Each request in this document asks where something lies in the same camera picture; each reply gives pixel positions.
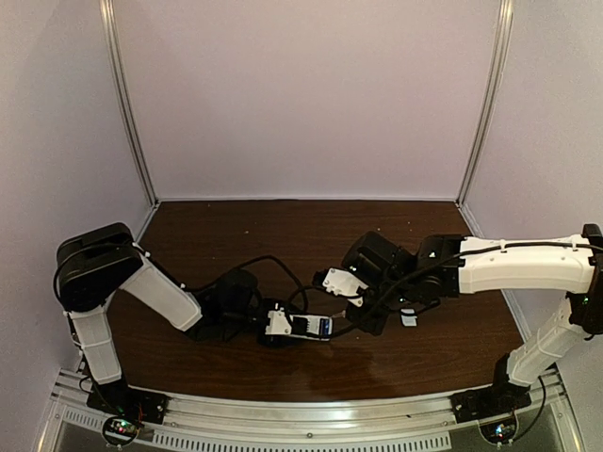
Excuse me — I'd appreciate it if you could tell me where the aluminium frame post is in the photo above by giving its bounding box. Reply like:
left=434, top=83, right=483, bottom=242
left=99, top=0, right=159, bottom=207
left=456, top=0, right=514, bottom=208

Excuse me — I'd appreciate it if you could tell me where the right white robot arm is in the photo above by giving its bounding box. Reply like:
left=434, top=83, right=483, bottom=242
left=323, top=224, right=602, bottom=396

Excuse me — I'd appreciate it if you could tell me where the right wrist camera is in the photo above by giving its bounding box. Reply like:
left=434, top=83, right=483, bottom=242
left=313, top=267, right=367, bottom=307

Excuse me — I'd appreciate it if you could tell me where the white remote control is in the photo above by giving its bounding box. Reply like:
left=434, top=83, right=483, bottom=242
left=291, top=315, right=334, bottom=341

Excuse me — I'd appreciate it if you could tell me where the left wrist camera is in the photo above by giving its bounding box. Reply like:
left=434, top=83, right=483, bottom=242
left=265, top=310, right=291, bottom=336

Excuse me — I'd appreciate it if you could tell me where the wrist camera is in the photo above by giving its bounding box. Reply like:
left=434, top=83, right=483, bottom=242
left=265, top=310, right=291, bottom=336
left=313, top=267, right=367, bottom=307

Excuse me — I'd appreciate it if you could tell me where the black camera cable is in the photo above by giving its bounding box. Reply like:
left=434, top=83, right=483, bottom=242
left=197, top=254, right=310, bottom=326
left=286, top=244, right=590, bottom=338

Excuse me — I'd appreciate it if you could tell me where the right aluminium frame post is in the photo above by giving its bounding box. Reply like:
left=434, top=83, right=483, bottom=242
left=456, top=0, right=514, bottom=208

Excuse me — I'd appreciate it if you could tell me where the right black camera cable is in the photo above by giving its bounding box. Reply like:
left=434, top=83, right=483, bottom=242
left=286, top=244, right=590, bottom=338

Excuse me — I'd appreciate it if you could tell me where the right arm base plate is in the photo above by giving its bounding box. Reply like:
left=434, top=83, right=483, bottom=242
left=449, top=386, right=531, bottom=424

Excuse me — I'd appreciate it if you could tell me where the left aluminium frame post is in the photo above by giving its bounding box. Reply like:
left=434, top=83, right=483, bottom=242
left=99, top=0, right=159, bottom=207

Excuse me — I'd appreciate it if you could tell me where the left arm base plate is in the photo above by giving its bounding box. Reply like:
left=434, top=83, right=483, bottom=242
left=86, top=389, right=169, bottom=425

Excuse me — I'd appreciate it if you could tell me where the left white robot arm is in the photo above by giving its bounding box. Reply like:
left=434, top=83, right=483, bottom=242
left=53, top=222, right=284, bottom=387

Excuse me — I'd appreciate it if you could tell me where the front aluminium rail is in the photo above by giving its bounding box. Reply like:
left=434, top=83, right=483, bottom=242
left=44, top=366, right=579, bottom=452

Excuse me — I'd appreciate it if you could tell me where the left black camera cable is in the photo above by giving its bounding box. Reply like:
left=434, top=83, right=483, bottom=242
left=197, top=254, right=310, bottom=326

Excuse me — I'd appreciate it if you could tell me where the white battery cover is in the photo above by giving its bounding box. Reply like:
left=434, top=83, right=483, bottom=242
left=399, top=309, right=417, bottom=328

